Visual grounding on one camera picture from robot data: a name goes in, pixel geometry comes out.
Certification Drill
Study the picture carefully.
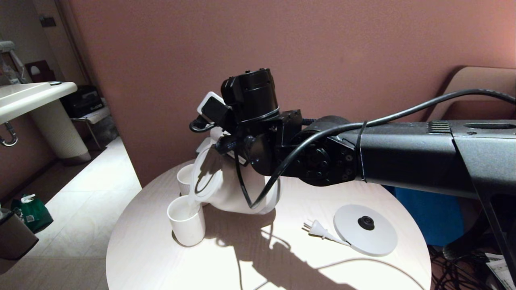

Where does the white electric kettle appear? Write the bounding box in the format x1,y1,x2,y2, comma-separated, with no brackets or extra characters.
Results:
189,128,282,215

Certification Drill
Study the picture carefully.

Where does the smooth white cup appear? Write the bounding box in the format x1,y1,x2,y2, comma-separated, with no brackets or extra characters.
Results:
167,195,206,247

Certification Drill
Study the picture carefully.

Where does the grey plastic bag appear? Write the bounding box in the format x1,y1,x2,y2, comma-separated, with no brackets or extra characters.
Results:
95,118,119,146

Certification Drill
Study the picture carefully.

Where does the metal-legged stool shelf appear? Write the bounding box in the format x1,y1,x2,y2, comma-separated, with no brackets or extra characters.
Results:
73,108,111,151

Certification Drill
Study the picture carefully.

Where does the black box device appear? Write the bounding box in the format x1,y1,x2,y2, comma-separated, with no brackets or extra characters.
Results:
60,87,105,120

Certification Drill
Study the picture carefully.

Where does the round white kettle base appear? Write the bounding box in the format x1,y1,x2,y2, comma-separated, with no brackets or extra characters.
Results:
333,204,398,257

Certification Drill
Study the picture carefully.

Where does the brown wooden holder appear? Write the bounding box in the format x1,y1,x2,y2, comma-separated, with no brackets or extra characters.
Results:
25,60,56,83

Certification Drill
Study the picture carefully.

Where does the green bag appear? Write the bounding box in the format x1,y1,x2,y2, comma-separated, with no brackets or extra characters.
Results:
12,195,54,234

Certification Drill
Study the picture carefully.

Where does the white sink basin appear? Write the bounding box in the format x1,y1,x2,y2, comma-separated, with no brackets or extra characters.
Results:
0,82,78,126

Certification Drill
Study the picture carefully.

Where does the chrome drain pipe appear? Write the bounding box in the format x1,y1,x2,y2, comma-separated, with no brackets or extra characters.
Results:
0,122,19,148

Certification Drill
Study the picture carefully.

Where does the beige rounded board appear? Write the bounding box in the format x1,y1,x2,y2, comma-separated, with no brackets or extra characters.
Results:
427,66,516,121

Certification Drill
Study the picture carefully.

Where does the brown waste bin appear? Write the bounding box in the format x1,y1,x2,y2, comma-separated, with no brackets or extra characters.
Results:
0,209,40,261

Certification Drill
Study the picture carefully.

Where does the printed paper sheet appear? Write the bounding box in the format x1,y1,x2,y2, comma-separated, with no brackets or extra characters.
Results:
486,254,512,290

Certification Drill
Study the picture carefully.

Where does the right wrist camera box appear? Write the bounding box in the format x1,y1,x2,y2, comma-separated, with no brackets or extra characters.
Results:
197,91,227,126

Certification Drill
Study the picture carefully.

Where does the white ribbed mug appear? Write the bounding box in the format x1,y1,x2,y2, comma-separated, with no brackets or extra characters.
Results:
177,164,198,197

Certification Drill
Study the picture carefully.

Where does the white power plug with cord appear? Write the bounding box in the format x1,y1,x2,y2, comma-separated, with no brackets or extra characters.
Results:
303,220,350,245

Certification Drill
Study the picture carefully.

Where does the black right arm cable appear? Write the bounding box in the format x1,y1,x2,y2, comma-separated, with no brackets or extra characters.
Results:
235,89,516,209

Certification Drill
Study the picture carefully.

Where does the beige sink pedestal column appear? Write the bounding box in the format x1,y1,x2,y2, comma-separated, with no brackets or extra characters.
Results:
29,101,92,164

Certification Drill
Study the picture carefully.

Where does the black floor cable bundle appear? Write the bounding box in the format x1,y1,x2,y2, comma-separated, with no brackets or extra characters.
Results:
427,246,490,290

